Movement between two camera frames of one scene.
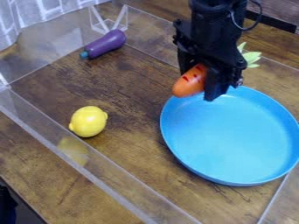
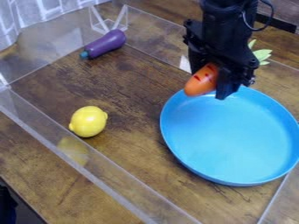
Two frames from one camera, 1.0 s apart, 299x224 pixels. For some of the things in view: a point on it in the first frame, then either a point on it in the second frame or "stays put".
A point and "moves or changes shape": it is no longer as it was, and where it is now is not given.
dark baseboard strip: (270, 20) stays put
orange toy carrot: (191, 82) moves or changes shape
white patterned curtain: (20, 13) stays put
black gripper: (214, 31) to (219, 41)
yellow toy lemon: (88, 121) stays put
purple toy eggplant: (104, 45) stays put
